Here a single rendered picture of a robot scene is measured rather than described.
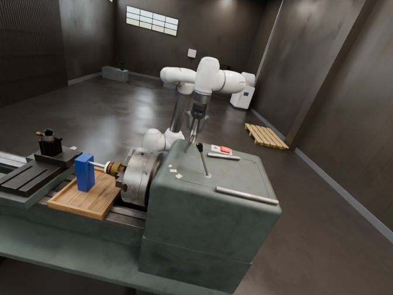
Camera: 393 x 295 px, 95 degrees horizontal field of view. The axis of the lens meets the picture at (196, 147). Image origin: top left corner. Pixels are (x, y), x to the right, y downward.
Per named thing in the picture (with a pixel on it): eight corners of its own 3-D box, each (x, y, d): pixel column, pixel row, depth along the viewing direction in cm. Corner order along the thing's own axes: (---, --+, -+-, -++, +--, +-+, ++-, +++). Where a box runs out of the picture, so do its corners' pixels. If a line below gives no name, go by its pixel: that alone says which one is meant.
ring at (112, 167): (128, 160, 106) (113, 157, 106) (121, 169, 98) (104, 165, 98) (128, 173, 110) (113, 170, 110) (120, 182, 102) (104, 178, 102)
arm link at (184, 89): (158, 143, 182) (179, 143, 192) (163, 153, 171) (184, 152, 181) (174, 64, 138) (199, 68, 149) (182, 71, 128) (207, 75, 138)
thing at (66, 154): (78, 160, 120) (77, 153, 118) (66, 168, 111) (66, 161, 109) (48, 153, 120) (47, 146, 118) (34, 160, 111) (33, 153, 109)
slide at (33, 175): (82, 157, 131) (82, 151, 129) (27, 198, 93) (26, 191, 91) (58, 151, 131) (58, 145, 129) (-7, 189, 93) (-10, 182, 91)
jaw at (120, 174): (137, 173, 100) (128, 184, 89) (135, 181, 102) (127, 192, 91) (117, 168, 100) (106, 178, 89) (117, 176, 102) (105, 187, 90)
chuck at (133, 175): (155, 178, 126) (159, 140, 109) (137, 217, 99) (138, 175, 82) (142, 175, 126) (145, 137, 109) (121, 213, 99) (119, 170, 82)
